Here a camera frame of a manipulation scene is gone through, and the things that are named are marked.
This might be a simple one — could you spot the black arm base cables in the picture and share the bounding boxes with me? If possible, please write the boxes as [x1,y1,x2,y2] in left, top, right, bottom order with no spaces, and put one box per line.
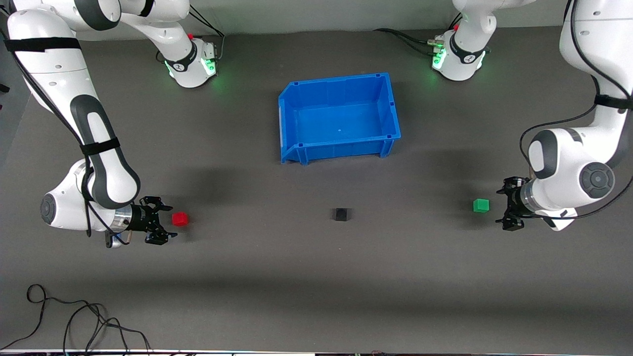
[373,12,463,56]
[156,5,226,63]

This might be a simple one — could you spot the black right arm base cables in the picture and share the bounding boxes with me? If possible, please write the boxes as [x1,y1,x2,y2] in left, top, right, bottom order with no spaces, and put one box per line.
[156,5,226,63]

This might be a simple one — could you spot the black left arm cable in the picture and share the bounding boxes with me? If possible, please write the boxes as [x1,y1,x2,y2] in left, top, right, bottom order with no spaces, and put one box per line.
[519,0,633,221]

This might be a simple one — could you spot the loose thin black cable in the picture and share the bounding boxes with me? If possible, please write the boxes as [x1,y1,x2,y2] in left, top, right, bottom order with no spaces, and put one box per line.
[0,284,151,353]

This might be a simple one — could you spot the blue plastic storage bin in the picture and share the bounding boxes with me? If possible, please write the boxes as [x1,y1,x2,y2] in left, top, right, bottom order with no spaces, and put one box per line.
[278,73,402,166]

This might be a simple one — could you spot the black left arm base cables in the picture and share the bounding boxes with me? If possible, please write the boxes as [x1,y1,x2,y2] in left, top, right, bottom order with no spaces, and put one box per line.
[373,12,463,56]

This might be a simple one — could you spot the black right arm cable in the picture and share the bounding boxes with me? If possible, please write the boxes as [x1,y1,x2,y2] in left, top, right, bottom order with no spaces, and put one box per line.
[0,30,95,238]

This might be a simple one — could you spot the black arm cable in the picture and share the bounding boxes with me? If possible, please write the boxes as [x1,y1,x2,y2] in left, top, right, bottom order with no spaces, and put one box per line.
[0,30,95,238]
[519,0,633,221]

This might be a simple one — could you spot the dark grey table mat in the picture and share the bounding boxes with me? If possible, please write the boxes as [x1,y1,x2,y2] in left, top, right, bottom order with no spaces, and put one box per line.
[0,20,633,354]

